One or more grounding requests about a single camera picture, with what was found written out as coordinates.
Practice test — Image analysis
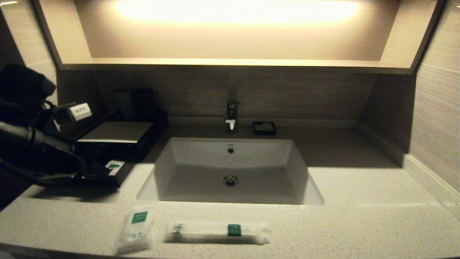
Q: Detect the white ceramic sink basin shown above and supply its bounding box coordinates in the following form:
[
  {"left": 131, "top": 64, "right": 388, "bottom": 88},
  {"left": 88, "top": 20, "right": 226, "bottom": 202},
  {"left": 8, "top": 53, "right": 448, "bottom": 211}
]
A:
[{"left": 137, "top": 138, "right": 325, "bottom": 205}]

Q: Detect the wooden wall niche shelf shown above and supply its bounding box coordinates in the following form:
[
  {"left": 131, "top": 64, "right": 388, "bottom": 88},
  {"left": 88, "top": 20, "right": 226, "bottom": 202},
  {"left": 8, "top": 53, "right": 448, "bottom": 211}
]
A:
[{"left": 32, "top": 0, "right": 444, "bottom": 75}]

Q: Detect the chrome faucet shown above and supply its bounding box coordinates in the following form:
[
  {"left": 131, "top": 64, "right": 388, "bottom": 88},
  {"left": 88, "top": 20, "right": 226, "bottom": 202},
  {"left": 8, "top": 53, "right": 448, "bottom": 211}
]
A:
[{"left": 225, "top": 101, "right": 241, "bottom": 133}]

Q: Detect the long toothbrush packet green label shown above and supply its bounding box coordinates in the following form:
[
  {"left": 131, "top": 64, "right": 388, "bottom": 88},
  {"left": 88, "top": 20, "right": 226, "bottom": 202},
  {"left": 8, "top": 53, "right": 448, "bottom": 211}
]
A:
[{"left": 164, "top": 220, "right": 270, "bottom": 245}]

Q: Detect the grey cup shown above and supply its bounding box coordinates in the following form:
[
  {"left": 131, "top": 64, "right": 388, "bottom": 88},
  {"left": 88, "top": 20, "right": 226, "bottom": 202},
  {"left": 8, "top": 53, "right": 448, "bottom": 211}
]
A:
[{"left": 115, "top": 90, "right": 137, "bottom": 121}]

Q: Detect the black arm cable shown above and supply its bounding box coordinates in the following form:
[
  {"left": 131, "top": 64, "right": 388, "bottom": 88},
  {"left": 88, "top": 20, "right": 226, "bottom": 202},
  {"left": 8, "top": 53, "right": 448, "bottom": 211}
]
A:
[{"left": 0, "top": 143, "right": 87, "bottom": 186}]

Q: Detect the small white green-label packet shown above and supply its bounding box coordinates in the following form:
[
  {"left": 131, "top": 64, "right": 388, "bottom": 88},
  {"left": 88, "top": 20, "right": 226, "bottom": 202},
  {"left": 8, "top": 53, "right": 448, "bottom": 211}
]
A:
[{"left": 116, "top": 205, "right": 157, "bottom": 254}]

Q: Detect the small black soap dish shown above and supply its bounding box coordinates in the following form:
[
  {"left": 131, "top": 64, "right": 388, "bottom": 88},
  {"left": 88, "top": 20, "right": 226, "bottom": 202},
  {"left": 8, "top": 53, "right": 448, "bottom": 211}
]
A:
[{"left": 253, "top": 122, "right": 277, "bottom": 136}]

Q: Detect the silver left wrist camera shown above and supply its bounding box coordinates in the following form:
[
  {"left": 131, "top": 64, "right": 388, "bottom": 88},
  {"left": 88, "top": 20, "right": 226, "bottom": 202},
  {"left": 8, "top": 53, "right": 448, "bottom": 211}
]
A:
[{"left": 68, "top": 103, "right": 92, "bottom": 122}]

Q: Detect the black rectangular box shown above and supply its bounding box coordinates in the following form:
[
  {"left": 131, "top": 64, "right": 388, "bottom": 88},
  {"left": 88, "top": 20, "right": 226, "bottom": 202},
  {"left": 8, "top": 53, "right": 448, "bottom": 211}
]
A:
[{"left": 75, "top": 122, "right": 156, "bottom": 162}]

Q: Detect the warm light strip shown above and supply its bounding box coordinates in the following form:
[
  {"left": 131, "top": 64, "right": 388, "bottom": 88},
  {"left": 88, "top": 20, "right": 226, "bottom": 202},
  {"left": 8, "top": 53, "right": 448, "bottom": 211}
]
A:
[{"left": 115, "top": 0, "right": 360, "bottom": 26}]

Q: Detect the black cup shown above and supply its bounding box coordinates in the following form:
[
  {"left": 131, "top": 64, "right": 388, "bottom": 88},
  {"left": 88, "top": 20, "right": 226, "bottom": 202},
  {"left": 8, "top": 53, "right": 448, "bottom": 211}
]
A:
[{"left": 134, "top": 88, "right": 157, "bottom": 121}]

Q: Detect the black amenity drawer box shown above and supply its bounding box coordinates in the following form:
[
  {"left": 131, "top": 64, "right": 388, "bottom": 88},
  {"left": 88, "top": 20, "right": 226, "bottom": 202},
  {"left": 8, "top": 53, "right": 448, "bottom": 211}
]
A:
[{"left": 34, "top": 159, "right": 126, "bottom": 188}]

